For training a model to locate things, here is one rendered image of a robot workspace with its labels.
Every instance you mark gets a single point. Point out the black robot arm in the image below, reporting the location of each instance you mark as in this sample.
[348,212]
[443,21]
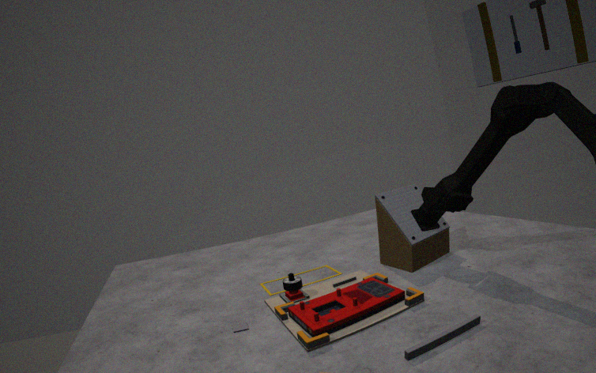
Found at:
[512,111]

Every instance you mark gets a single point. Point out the black tyre with grey rim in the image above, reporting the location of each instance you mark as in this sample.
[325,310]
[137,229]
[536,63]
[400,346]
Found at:
[292,285]

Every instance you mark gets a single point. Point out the dark grey long bar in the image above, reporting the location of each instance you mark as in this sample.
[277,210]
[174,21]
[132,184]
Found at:
[441,338]

